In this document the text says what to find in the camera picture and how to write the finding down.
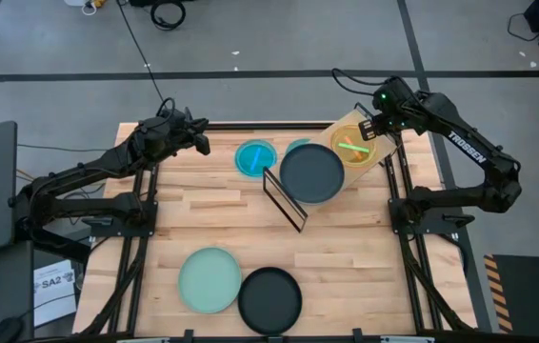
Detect mint green plate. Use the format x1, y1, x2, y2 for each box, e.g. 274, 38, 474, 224
177, 246, 244, 314

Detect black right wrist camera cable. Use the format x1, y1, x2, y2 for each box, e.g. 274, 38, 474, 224
330, 68, 394, 96

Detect grey plate with white underside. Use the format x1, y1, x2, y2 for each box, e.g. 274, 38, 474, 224
278, 142, 346, 206

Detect black computer mouse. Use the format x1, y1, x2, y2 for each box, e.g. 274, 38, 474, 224
0, 316, 26, 343

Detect white power strip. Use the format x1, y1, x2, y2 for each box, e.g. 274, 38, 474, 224
63, 0, 109, 16

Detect long black floor cable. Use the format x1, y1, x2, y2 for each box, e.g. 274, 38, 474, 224
115, 0, 166, 104

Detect white printed paper sheet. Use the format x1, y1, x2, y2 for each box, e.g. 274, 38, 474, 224
32, 259, 78, 329

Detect translucent teal plate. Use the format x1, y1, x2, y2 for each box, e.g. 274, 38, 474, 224
284, 137, 313, 156
233, 138, 279, 179

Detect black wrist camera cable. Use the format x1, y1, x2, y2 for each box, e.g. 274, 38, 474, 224
330, 68, 394, 96
157, 97, 178, 118

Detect translucent orange plate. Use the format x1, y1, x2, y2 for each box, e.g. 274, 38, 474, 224
329, 123, 378, 169

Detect black left wrist camera cable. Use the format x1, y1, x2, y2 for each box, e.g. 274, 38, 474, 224
157, 97, 178, 118

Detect yellow bowl with green utensil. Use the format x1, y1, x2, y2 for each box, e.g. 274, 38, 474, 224
330, 125, 376, 168

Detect thin grey floor cable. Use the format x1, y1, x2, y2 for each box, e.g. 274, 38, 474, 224
16, 142, 109, 154

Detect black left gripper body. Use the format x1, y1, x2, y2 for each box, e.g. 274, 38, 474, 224
168, 118, 199, 153

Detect coiled black cable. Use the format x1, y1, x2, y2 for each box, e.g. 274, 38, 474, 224
149, 0, 188, 31

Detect black plate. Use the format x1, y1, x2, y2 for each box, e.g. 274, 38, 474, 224
237, 266, 304, 336

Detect black yellow hazard mat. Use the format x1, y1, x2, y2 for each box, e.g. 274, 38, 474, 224
483, 253, 539, 334

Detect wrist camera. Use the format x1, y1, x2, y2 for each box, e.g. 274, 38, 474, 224
373, 78, 411, 109
159, 108, 186, 124

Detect wooden shelf black metal frame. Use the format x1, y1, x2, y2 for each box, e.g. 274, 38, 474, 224
262, 108, 398, 234

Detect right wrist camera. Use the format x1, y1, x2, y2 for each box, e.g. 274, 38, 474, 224
373, 78, 411, 109

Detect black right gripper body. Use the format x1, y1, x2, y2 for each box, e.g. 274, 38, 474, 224
372, 107, 413, 137

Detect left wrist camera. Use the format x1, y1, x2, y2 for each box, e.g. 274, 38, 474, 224
159, 108, 186, 124

